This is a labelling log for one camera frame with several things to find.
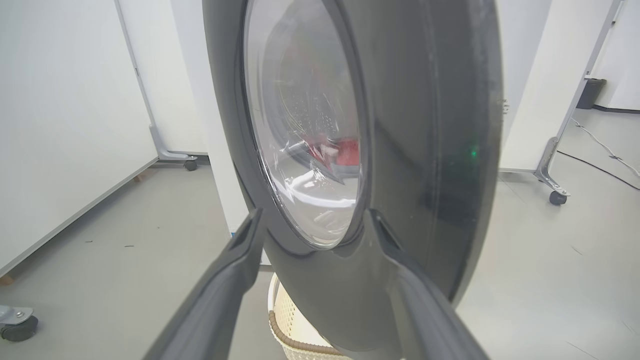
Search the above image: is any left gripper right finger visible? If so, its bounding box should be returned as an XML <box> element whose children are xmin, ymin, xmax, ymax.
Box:
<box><xmin>365</xmin><ymin>209</ymin><xmax>488</xmax><ymax>360</ymax></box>

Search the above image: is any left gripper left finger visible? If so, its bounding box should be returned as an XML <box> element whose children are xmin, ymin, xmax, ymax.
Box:
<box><xmin>142</xmin><ymin>208</ymin><xmax>266</xmax><ymax>360</ymax></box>

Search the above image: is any dark round washer door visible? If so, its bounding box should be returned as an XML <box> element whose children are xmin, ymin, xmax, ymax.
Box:
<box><xmin>202</xmin><ymin>0</ymin><xmax>503</xmax><ymax>360</ymax></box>

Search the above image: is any red and white garment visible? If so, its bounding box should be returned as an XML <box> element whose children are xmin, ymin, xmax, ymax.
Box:
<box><xmin>305</xmin><ymin>137</ymin><xmax>361</xmax><ymax>168</ymax></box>

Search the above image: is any cream perforated laundry basket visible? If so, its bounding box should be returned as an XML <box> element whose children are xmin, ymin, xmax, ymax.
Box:
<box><xmin>267</xmin><ymin>272</ymin><xmax>351</xmax><ymax>360</ymax></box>

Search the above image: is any white front-load washing machine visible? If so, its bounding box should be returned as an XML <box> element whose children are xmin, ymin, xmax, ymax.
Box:
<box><xmin>170</xmin><ymin>0</ymin><xmax>553</xmax><ymax>266</ymax></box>

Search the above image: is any grey swivel caster wheel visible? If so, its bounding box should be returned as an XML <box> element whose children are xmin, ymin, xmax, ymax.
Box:
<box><xmin>0</xmin><ymin>306</ymin><xmax>39</xmax><ymax>342</ymax></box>

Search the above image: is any white partition with caster stand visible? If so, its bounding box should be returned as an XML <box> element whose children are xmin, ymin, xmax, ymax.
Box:
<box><xmin>115</xmin><ymin>0</ymin><xmax>208</xmax><ymax>172</ymax></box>
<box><xmin>500</xmin><ymin>0</ymin><xmax>626</xmax><ymax>206</ymax></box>

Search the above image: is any large white board panel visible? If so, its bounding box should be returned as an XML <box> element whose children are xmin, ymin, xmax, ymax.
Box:
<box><xmin>0</xmin><ymin>0</ymin><xmax>158</xmax><ymax>286</ymax></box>

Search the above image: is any dark grey trash bin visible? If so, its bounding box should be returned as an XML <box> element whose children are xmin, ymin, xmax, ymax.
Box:
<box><xmin>576</xmin><ymin>78</ymin><xmax>607</xmax><ymax>110</ymax></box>

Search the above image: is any black floor cable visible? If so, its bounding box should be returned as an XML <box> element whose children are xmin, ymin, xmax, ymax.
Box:
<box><xmin>557</xmin><ymin>150</ymin><xmax>640</xmax><ymax>191</ymax></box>

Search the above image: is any white floor cable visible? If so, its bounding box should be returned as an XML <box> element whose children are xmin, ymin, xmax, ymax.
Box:
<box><xmin>572</xmin><ymin>117</ymin><xmax>640</xmax><ymax>177</ymax></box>

